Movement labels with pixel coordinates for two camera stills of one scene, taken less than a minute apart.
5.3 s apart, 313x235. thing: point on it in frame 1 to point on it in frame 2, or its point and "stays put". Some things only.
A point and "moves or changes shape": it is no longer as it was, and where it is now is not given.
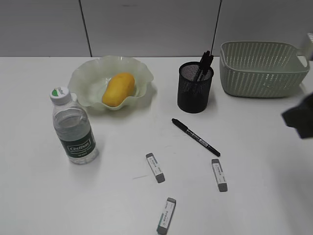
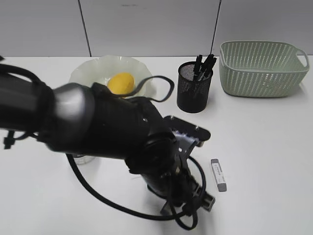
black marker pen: [184, 129] moves or changes shape
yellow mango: [121, 86] stays put
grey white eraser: [219, 176] stays put
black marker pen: [205, 63] to [198, 62]
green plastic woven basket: [259, 69] stays put
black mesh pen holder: [192, 96] stays put
